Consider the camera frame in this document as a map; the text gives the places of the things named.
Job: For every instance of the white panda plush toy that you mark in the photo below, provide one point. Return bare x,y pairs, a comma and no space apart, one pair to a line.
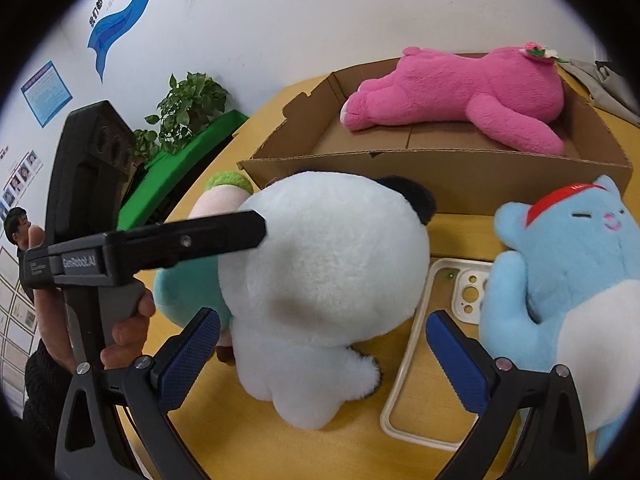
344,260

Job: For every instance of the green haired teal doll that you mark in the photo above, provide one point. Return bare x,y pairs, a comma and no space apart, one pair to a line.
182,290

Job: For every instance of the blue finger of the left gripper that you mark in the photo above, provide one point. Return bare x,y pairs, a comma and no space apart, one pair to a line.
162,246

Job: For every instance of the light blue plush toy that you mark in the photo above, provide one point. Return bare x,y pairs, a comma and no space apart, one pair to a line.
566,291

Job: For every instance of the clear white phone case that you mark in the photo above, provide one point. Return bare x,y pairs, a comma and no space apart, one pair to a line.
422,407

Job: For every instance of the grey cloth bag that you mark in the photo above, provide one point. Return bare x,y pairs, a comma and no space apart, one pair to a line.
607,89

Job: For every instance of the green potted plant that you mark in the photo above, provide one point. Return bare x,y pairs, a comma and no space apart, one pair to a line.
190,106

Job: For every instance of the pink bear plush toy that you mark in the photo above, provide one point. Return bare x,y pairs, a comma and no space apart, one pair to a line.
512,94

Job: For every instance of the person left hand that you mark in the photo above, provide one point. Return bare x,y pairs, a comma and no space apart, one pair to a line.
89,306

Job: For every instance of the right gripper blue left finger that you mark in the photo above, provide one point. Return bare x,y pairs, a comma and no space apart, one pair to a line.
91,441

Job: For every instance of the green covered side table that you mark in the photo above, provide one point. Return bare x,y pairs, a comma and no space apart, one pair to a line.
162,182

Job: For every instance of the brown cardboard box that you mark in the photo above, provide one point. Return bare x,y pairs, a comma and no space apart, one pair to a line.
467,172

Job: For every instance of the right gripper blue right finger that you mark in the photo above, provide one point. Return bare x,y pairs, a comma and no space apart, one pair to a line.
553,443

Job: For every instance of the person in background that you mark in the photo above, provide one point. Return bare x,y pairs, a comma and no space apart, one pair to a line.
17,225

